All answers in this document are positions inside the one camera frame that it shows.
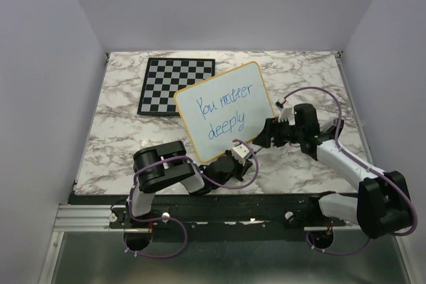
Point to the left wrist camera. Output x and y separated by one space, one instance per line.
241 153

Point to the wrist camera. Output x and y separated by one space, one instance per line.
241 153
285 109

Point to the black white chessboard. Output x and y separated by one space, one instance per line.
164 77

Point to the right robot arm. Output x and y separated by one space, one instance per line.
381 205

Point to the black eraser holder stand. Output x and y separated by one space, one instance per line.
331 126

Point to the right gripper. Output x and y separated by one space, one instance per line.
271 129

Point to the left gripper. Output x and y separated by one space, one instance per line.
242 169

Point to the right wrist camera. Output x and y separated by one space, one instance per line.
285 109

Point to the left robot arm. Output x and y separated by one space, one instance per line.
159 167

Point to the yellow framed whiteboard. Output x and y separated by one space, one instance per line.
231 105

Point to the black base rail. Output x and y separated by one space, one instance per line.
254 217

